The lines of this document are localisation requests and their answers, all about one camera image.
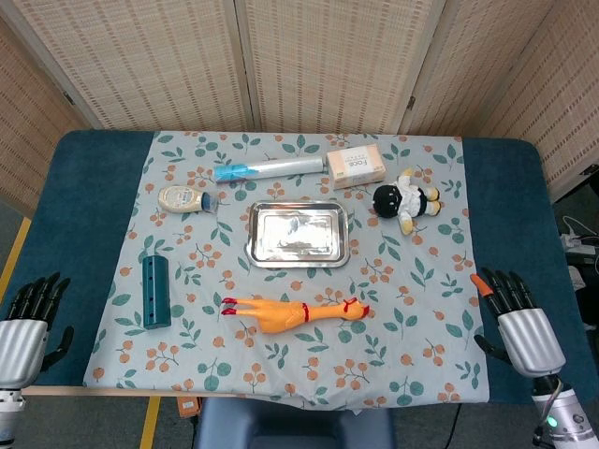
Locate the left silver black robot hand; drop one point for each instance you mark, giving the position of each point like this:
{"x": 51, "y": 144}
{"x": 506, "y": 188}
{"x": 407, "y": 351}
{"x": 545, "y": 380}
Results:
{"x": 21, "y": 337}

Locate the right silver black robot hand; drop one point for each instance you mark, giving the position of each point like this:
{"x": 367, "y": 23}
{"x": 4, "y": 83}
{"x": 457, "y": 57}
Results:
{"x": 529, "y": 337}

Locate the orange rubber chicken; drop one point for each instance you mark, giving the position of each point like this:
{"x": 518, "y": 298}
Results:
{"x": 281, "y": 315}

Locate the mayonnaise squeeze bottle blue cap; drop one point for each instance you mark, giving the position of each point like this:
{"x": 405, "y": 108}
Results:
{"x": 180, "y": 198}

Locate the rectangular metal tray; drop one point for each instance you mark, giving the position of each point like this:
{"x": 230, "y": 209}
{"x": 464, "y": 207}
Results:
{"x": 299, "y": 234}

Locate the black equipment box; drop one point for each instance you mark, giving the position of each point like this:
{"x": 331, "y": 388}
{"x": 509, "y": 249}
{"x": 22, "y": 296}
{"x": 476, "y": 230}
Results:
{"x": 585, "y": 264}

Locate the white power strip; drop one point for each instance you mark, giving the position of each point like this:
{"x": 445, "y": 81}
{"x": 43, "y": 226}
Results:
{"x": 573, "y": 241}

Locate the teal rectangular block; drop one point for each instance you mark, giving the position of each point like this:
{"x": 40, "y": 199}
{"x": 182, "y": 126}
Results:
{"x": 156, "y": 294}

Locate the dark blue table cover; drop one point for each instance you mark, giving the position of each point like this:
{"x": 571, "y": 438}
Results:
{"x": 84, "y": 187}

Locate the small orange box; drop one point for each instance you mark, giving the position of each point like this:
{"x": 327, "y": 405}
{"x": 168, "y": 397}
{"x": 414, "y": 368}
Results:
{"x": 187, "y": 408}

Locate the black headed plush doll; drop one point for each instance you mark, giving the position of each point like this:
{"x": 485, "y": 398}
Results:
{"x": 388, "y": 200}

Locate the floral leaf print tablecloth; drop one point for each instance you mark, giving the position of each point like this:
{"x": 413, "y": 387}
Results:
{"x": 327, "y": 369}

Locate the beige tissue pack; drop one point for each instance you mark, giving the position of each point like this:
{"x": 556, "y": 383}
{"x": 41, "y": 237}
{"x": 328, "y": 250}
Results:
{"x": 355, "y": 166}

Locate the blue padded chair seat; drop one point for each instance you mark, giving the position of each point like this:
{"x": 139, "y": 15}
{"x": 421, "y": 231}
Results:
{"x": 281, "y": 425}

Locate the woven folding screen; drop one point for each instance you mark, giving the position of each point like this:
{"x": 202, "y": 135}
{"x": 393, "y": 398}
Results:
{"x": 140, "y": 61}

